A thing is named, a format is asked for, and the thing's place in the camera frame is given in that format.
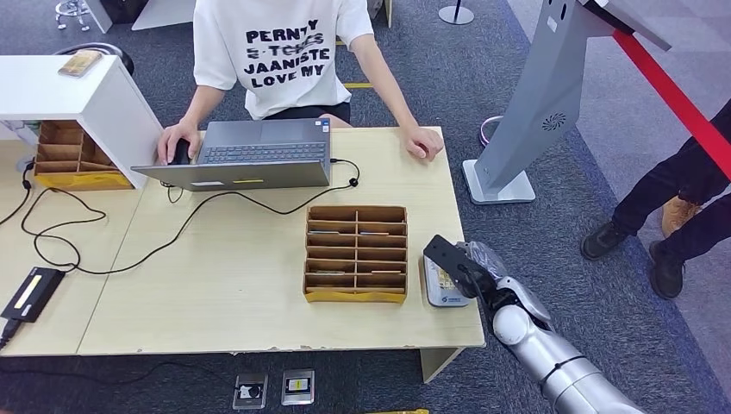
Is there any white shelf box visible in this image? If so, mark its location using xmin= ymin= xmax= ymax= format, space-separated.
xmin=0 ymin=53 xmax=166 ymax=191

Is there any round stanchion base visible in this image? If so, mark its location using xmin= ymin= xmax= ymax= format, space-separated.
xmin=438 ymin=0 xmax=476 ymax=26

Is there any grey laptop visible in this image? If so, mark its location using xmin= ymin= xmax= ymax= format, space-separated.
xmin=131 ymin=118 xmax=334 ymax=192

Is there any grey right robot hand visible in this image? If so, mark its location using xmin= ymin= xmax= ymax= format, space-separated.
xmin=456 ymin=240 xmax=509 ymax=287

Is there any bystander person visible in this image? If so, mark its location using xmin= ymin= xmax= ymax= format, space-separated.
xmin=579 ymin=103 xmax=731 ymax=301

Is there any black round stool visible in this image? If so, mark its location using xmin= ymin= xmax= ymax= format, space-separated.
xmin=53 ymin=42 xmax=135 ymax=77

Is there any tan boot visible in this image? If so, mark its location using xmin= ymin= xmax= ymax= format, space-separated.
xmin=661 ymin=196 xmax=703 ymax=239

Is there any black shoe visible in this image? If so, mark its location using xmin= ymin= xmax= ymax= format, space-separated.
xmin=580 ymin=221 xmax=629 ymax=261
xmin=647 ymin=240 xmax=685 ymax=301

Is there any floor socket plate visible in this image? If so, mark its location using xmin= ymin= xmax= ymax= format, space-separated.
xmin=280 ymin=368 xmax=316 ymax=407

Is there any floor socket with plug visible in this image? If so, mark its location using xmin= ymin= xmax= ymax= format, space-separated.
xmin=232 ymin=372 xmax=270 ymax=411

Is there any person's right hand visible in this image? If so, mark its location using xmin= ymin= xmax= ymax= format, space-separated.
xmin=157 ymin=120 xmax=202 ymax=166

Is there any grey kiosk stand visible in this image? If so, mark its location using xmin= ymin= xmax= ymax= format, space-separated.
xmin=461 ymin=0 xmax=674 ymax=205

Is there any black cable with connector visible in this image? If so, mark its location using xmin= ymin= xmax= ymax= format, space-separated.
xmin=0 ymin=161 xmax=35 ymax=228

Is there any person's left hand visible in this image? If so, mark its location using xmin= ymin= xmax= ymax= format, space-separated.
xmin=401 ymin=125 xmax=445 ymax=163

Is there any chrome chair base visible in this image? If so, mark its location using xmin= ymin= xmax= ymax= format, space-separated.
xmin=55 ymin=0 xmax=91 ymax=33

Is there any black device plug cable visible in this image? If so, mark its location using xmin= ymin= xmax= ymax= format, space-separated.
xmin=0 ymin=318 xmax=24 ymax=351

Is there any chrome ring base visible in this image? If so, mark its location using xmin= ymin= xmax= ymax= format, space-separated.
xmin=479 ymin=116 xmax=503 ymax=148

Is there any black laptop power cable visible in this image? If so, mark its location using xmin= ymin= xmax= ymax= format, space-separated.
xmin=20 ymin=157 xmax=362 ymax=277

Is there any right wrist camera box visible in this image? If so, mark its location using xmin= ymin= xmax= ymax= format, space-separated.
xmin=422 ymin=234 xmax=490 ymax=301

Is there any white floor panel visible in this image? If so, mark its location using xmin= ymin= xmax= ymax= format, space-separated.
xmin=131 ymin=0 xmax=197 ymax=31

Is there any wooden card organizer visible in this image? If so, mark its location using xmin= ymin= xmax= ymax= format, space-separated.
xmin=303 ymin=204 xmax=409 ymax=305
xmin=33 ymin=120 xmax=135 ymax=192

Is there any red barrier belt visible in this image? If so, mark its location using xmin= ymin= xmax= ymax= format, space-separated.
xmin=612 ymin=28 xmax=731 ymax=179

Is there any black box yellow label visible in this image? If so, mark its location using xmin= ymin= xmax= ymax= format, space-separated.
xmin=0 ymin=267 xmax=66 ymax=324

